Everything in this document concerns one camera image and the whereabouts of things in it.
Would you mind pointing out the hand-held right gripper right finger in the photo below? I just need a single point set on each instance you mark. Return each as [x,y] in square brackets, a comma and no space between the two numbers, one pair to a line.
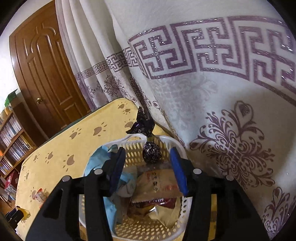
[179,171]

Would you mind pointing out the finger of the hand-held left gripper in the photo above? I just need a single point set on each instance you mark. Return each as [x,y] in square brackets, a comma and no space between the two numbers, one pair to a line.
[13,216]

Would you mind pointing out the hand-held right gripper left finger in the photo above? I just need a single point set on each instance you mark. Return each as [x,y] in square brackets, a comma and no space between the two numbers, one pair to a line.
[116,171]

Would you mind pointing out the light blue snack packet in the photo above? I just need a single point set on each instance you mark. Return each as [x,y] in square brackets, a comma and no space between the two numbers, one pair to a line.
[97,160]

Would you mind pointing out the tan printed snack packet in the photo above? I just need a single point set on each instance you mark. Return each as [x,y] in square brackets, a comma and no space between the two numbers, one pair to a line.
[157,183]

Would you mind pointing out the dark twisted wrapper candy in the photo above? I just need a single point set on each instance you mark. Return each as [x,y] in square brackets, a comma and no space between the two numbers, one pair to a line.
[151,153]

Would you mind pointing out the white plastic mesh basket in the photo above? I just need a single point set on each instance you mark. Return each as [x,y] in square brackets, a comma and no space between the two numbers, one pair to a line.
[138,229]

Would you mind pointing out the orange jelly candy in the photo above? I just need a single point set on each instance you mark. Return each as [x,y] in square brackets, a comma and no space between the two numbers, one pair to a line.
[24,213]

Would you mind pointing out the clear red-edged snack packet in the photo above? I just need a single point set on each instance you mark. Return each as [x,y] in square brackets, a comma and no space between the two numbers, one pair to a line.
[39,195]

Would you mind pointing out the red white box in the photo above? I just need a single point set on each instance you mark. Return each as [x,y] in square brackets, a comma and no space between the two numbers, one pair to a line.
[11,180]

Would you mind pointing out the red brown snack stick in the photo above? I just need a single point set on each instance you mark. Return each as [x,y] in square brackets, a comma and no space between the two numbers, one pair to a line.
[150,201]

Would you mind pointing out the cream orange snack packet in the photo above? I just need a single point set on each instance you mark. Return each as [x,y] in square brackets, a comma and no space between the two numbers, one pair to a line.
[166,215]

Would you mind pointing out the white purple patterned curtain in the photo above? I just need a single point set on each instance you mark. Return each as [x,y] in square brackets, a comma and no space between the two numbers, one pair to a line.
[208,104]

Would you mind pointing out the rows of books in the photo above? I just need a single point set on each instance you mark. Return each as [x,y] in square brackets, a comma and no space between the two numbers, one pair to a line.
[11,136]

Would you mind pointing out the wooden bookshelf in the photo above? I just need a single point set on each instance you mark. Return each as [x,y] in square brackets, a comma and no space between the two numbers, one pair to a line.
[25,129]

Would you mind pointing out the brass door knob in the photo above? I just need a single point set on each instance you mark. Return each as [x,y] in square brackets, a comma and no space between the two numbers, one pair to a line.
[38,100]

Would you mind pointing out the yellow green container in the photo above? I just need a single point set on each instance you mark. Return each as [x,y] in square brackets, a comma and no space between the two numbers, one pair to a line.
[6,110]

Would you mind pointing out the green box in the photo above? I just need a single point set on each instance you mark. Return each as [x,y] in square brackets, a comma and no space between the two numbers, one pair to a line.
[11,98]

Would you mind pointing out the brown wooden door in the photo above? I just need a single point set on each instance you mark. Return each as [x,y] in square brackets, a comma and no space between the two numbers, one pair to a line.
[46,69]

